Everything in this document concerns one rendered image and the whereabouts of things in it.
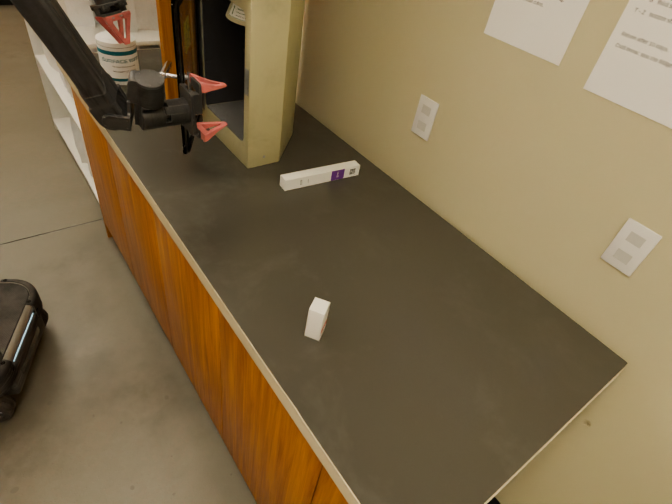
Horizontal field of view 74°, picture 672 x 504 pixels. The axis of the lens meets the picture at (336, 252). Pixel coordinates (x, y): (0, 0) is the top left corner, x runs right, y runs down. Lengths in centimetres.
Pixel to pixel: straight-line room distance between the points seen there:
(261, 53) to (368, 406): 90
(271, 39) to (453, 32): 46
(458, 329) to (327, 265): 34
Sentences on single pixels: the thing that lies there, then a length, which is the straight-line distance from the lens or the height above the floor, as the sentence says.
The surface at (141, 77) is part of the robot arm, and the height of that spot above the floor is 129.
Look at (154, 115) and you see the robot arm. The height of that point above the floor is 121.
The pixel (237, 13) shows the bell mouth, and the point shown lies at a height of 134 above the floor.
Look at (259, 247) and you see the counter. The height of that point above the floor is 94.
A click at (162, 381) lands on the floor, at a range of 201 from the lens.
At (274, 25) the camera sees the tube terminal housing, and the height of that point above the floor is 134.
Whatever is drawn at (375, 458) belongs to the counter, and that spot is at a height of 94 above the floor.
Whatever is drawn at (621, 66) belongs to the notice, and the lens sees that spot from 109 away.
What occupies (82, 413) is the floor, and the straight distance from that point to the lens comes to 201.
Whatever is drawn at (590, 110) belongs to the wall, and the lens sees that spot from 111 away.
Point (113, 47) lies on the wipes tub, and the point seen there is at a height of 107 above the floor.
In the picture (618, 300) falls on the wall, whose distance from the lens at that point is 120.
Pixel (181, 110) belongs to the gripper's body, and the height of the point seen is 121.
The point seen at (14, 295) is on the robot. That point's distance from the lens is 213.
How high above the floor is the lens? 168
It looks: 41 degrees down
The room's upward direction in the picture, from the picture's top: 12 degrees clockwise
